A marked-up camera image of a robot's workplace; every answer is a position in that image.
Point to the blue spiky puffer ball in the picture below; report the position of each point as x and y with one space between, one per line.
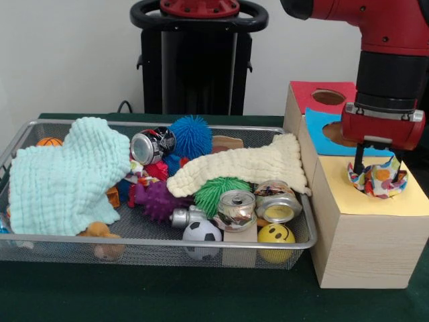
191 134

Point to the crushed can yellow base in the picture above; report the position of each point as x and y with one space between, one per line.
278 204

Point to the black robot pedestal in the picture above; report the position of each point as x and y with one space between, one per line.
194 73

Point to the green spiky puffer ball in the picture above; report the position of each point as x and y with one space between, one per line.
211 194

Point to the shallow mesh bin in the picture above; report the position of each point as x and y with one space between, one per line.
33 251

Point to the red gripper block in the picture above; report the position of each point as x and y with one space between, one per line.
378 129

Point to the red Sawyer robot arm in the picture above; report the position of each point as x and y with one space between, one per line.
385 30

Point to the wooden box with three holes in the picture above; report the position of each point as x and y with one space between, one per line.
368 248

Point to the dark green table cloth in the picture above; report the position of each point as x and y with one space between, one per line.
167 295

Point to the polka dot cloth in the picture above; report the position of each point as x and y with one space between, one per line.
382 181

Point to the yellow smiley ball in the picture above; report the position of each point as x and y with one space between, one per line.
276 234

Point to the cream waffle cloth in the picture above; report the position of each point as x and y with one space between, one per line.
254 161

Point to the small soccer ball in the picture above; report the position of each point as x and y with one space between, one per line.
201 234

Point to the black crushed can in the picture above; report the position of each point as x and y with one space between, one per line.
157 141

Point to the purple spiky toy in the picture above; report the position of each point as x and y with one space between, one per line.
161 201

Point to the mint green waffle cloth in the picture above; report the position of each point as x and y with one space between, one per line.
60 174

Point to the silver crushed can pull tab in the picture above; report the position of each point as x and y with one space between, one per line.
234 211

